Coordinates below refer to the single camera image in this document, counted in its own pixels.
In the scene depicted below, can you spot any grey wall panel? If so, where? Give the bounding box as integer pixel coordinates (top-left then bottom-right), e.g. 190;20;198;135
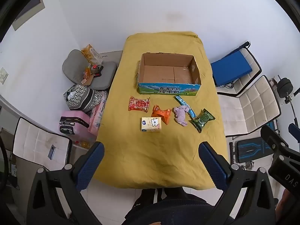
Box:
12;0;45;31

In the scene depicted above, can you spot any white padded reclining chair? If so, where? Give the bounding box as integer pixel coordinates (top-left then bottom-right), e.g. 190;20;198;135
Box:
217;42;282;137

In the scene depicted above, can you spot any orange snack packet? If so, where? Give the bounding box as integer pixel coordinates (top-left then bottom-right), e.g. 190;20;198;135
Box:
151;105;172;124

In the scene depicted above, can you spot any white wall outlet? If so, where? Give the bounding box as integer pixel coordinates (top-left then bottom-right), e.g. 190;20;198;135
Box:
0;67;8;84

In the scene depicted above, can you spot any black white patterned bag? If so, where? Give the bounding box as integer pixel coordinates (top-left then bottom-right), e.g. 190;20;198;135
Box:
63;84;108;113

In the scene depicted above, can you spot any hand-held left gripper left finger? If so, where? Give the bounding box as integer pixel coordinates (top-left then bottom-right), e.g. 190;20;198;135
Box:
27;141;106;225

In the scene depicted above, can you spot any black barbell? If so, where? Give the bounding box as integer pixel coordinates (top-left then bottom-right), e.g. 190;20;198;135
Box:
269;75;298;125

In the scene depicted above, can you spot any brown cardboard piece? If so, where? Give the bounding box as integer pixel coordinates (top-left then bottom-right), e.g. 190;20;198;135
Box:
81;74;94;85

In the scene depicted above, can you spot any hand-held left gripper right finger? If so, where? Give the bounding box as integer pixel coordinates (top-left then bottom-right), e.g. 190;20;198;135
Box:
198;141;278;225

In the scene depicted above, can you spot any white low panel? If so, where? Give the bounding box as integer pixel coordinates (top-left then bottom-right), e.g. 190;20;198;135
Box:
100;50;123;62

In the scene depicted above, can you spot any printed cardboard box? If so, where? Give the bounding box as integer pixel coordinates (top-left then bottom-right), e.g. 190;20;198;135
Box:
137;53;202;96

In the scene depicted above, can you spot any yellow table cloth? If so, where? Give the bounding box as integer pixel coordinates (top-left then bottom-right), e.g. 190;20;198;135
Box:
94;31;230;190

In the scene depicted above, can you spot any black blue weight bench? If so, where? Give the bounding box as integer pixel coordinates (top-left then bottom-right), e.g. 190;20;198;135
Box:
229;136;275;164

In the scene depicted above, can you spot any pink floral bag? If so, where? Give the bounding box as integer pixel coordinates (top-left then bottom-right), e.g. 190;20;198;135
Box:
88;100;106;135

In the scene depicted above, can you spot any white yellow tissue pack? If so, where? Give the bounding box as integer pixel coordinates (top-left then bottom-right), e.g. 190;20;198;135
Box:
141;117;162;132

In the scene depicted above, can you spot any green snack packet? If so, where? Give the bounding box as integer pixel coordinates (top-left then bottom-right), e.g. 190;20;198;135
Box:
189;108;215;133

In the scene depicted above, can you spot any grey cushioned floor chair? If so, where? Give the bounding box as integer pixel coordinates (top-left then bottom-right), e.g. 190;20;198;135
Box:
62;49;118;91

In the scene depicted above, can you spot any red snack packet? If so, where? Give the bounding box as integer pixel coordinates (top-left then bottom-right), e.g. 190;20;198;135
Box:
128;96;150;112

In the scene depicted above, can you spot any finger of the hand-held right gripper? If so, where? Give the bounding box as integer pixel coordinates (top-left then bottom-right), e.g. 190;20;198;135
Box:
261;125;289;149

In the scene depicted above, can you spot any blue cushion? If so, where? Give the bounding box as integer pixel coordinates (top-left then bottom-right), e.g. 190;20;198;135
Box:
210;50;253;87

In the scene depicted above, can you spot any person's right hand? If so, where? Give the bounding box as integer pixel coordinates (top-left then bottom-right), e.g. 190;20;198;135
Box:
276;189;300;225

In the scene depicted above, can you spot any blue smartphone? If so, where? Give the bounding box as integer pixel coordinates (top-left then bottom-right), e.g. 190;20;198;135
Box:
47;145;57;160

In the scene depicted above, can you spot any clear snack bag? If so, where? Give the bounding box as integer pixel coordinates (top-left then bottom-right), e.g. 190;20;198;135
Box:
81;44;104;66

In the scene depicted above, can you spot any long blue snack packet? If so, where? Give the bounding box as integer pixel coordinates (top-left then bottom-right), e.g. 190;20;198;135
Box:
175;95;197;119

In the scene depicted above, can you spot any purple plush toy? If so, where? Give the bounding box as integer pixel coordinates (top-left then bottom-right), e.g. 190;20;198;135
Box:
173;106;190;127

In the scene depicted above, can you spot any pink suitcase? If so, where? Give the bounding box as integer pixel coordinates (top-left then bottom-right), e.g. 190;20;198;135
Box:
58;111;91;137

